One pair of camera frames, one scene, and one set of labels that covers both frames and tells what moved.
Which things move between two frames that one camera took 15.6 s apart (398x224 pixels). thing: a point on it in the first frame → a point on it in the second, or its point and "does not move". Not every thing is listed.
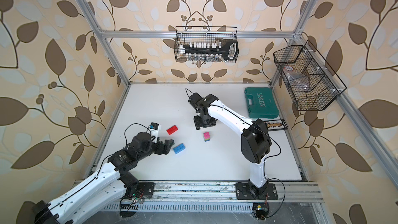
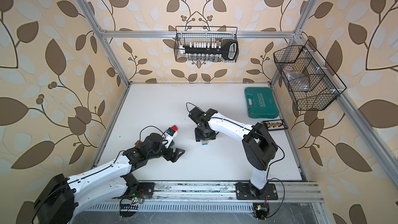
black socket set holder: [211, 51] does not move
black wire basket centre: [206, 44] does not move
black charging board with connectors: [276, 124] does not move
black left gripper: [167, 148] → [171, 158]
